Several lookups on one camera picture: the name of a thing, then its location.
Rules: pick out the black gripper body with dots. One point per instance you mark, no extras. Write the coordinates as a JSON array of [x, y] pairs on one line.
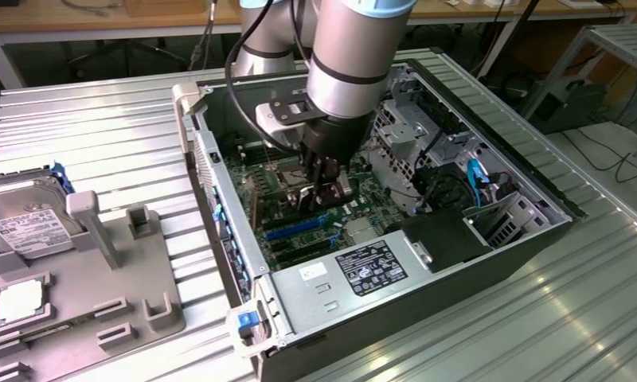
[[337, 137]]

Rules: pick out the RAM memory stick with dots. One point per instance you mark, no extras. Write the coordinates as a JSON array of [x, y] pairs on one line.
[[254, 207]]

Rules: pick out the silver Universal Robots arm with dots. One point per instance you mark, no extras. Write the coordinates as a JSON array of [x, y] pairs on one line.
[[350, 51]]

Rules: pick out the black RAM slot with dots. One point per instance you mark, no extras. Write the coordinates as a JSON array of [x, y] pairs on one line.
[[249, 148], [251, 157]]

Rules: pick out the black expansion slot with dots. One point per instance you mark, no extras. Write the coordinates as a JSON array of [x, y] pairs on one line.
[[289, 221], [302, 247]]

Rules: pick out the blue expansion slot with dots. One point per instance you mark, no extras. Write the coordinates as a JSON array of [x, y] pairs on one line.
[[291, 230]]

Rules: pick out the CPU socket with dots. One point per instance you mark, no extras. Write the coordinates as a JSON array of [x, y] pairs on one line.
[[291, 177]]

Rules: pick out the green motherboard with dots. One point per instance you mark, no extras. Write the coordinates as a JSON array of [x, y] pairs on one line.
[[371, 199]]

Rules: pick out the installed black RAM stick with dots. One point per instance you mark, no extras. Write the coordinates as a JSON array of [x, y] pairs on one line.
[[278, 199]]

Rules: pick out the silver drive cage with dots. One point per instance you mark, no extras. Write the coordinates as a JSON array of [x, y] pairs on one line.
[[402, 135]]

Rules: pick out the small silver heatsink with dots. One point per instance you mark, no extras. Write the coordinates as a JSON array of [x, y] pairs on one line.
[[363, 231]]

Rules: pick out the silver power supply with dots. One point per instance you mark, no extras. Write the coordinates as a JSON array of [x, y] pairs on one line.
[[350, 278]]

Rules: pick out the black plastic shroud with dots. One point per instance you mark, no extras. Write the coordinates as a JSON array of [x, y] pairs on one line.
[[442, 238]]

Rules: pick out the silver disk bay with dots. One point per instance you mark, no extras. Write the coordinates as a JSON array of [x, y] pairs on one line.
[[509, 223]]

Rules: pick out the black open PC case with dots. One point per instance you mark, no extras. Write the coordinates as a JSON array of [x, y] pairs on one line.
[[455, 294]]

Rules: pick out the blue case latch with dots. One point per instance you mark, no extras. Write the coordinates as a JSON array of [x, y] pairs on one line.
[[246, 321]]

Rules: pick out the black box device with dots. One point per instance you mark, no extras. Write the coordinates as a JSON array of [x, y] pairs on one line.
[[567, 107]]

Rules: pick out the black chair base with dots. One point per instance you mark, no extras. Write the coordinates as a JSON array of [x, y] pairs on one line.
[[126, 51]]

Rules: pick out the blue disk carrier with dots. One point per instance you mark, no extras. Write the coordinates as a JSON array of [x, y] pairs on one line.
[[54, 173]]

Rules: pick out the wooden desk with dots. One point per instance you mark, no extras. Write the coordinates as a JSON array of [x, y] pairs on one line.
[[110, 20]]

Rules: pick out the grey parts rack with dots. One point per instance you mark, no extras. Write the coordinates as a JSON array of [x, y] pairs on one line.
[[83, 294]]

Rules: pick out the silver hard disk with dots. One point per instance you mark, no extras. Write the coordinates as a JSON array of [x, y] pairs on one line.
[[26, 223]]

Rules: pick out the metal slat side table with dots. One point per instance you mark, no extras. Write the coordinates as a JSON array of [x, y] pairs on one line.
[[624, 40]]

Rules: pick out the silver CPU chip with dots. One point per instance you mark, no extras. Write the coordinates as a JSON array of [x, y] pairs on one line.
[[21, 300]]

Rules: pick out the loose RAM stick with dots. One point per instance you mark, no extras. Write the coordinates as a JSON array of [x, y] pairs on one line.
[[45, 332]]

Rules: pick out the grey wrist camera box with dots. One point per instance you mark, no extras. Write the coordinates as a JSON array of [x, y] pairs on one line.
[[278, 127]]

